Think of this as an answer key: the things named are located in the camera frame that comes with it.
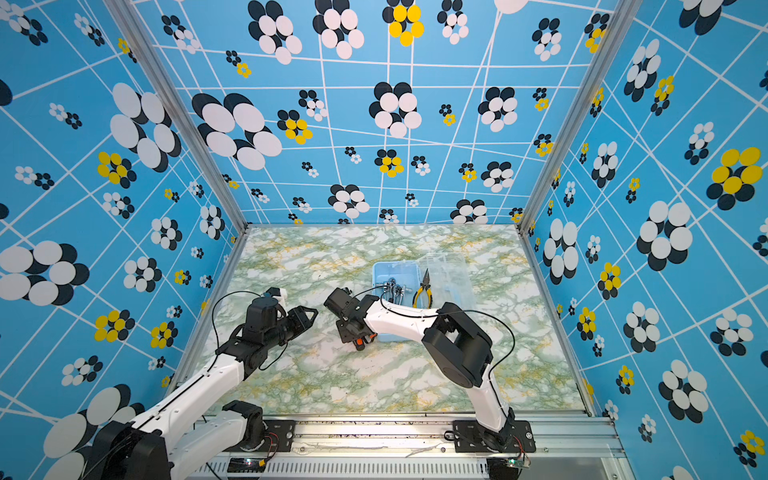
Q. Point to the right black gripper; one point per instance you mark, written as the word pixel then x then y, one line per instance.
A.
pixel 343 334

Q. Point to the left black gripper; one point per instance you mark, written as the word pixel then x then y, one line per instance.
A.
pixel 303 325

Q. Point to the yellow-handled pliers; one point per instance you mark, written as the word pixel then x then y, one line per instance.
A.
pixel 423 297

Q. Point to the chrome ratchet wrench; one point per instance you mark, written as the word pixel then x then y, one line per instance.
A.
pixel 393 292

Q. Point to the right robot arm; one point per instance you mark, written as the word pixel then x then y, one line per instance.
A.
pixel 460 348

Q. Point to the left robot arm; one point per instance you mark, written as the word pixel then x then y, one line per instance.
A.
pixel 171 440

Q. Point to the left green circuit board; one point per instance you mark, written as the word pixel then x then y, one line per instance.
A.
pixel 240 465

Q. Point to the green circuit board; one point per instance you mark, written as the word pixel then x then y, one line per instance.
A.
pixel 506 468
pixel 240 465

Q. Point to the right green circuit board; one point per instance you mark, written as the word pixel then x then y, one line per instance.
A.
pixel 506 468

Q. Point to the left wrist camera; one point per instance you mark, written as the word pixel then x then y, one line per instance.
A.
pixel 275 292

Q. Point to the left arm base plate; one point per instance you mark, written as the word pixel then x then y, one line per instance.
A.
pixel 276 435

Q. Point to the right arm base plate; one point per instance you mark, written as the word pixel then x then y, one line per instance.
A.
pixel 469 436

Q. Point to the aluminium front rail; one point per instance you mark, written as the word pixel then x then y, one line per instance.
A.
pixel 569 446

